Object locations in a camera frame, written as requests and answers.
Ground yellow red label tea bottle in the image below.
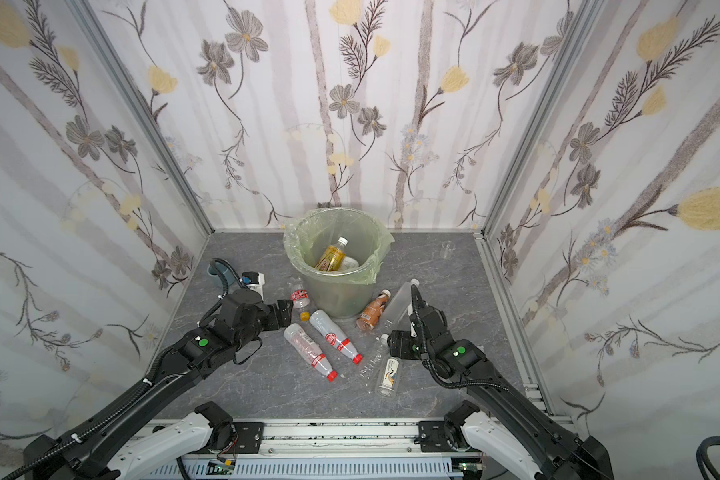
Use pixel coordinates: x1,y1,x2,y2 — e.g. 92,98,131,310
315,237,348,272

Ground white label clear bottle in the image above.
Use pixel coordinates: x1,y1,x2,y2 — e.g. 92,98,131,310
339,256,359,271

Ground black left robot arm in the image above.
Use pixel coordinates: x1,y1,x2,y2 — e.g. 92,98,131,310
6,258,293,479

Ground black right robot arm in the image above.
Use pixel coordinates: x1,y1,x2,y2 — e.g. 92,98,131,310
388,285,614,479

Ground green mesh waste bin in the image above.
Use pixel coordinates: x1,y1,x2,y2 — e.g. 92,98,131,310
289,208,389,320

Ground green plastic bin liner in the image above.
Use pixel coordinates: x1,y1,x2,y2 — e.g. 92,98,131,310
284,207,394,285

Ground red label yellow cap bottle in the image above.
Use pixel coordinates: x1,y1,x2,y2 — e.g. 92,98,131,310
288,277,313,321

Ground frosted clear square bottle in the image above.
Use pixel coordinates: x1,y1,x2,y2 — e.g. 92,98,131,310
380,279,419,329

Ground clear bottle red cap lower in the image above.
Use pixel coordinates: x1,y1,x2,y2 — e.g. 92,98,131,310
283,324,338,382

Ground clear bottle red cap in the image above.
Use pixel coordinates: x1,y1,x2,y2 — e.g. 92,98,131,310
309,310,363,365
283,324,338,382

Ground orange brown coffee bottle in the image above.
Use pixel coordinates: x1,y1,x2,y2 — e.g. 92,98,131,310
356,289,391,332

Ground green label water bottle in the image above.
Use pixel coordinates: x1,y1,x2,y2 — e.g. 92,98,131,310
375,357,400,397

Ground teal ceramic cup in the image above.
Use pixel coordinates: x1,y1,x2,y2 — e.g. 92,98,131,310
207,261,224,289

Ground clear bottle red cap upper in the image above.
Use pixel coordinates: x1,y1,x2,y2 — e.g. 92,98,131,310
309,310,363,365

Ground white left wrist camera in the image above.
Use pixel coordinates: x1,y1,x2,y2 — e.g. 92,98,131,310
240,271,266,297

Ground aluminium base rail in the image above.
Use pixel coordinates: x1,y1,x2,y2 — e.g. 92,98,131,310
89,416,595,480

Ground black cable bottom right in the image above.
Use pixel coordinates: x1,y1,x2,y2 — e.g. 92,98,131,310
695,433,720,480

